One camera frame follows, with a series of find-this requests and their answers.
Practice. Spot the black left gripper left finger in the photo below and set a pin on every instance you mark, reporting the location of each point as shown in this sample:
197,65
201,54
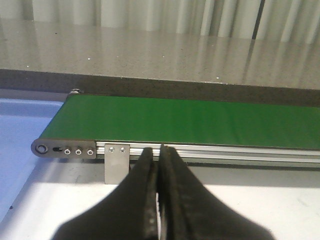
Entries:
128,213

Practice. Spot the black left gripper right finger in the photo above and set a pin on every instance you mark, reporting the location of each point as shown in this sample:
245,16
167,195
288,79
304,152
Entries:
188,211

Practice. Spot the green conveyor belt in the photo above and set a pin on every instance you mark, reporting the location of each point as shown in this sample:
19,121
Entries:
158,120

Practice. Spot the grey left end plate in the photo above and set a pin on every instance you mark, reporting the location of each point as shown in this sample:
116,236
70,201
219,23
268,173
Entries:
64,148

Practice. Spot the blue plastic bin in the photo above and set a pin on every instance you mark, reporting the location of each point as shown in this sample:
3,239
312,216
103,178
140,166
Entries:
21,122

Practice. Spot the grey stone counter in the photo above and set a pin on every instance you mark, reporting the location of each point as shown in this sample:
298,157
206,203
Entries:
44,60

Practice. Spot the steel left support bracket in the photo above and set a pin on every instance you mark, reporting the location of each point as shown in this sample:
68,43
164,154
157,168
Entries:
116,163

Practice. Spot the aluminium conveyor side rail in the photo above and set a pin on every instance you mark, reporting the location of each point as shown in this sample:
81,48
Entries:
221,154

